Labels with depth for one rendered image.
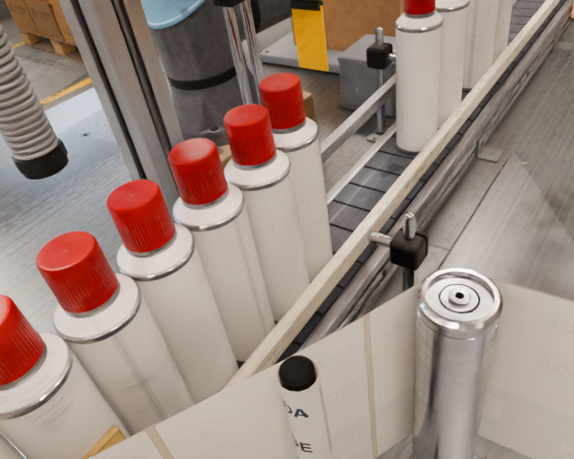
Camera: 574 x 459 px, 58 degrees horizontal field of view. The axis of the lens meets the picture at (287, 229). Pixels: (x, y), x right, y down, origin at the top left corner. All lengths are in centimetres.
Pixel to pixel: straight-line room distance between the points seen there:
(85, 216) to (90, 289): 50
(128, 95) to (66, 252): 20
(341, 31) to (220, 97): 38
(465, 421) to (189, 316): 18
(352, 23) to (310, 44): 58
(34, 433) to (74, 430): 2
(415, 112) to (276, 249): 30
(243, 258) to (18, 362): 17
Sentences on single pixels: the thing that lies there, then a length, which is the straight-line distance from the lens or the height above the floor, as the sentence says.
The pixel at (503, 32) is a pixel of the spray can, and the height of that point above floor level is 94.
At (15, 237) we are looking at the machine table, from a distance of 83.
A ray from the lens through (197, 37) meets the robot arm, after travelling 71.
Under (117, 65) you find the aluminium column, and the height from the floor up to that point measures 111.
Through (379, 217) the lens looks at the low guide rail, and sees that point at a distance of 53.
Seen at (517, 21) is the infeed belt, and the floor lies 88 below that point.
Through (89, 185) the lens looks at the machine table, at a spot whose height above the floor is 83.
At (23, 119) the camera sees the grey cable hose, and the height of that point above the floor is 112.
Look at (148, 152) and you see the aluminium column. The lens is 49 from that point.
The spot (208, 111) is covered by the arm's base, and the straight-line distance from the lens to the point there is 76.
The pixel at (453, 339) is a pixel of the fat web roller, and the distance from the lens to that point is 25.
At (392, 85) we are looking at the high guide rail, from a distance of 67.
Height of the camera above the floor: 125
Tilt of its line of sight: 40 degrees down
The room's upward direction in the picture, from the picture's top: 11 degrees counter-clockwise
